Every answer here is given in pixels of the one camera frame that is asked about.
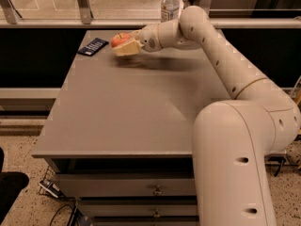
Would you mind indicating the drawer metal knob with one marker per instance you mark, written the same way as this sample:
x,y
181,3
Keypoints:
x,y
156,214
157,191

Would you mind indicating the blue rxbar blueberry bar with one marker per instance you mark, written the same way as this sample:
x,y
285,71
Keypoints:
x,y
93,47

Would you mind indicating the clear plastic water bottle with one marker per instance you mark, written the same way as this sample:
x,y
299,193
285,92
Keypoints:
x,y
169,10

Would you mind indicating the top drawer metal knob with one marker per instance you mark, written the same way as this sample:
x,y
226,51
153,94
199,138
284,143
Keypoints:
x,y
157,191

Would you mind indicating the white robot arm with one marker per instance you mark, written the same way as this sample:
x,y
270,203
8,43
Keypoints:
x,y
232,137

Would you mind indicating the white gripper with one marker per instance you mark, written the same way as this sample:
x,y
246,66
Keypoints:
x,y
149,38

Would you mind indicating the metal window railing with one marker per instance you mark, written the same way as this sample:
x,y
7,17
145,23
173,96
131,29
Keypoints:
x,y
136,13

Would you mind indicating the black chair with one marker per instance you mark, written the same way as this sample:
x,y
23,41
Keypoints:
x,y
11,184

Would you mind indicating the red apple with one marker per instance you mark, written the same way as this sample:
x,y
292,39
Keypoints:
x,y
119,39

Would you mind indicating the grey drawer cabinet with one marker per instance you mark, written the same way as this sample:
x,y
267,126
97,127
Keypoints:
x,y
122,126

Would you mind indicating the blue white floor device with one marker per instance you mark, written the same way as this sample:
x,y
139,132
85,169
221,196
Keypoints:
x,y
50,187

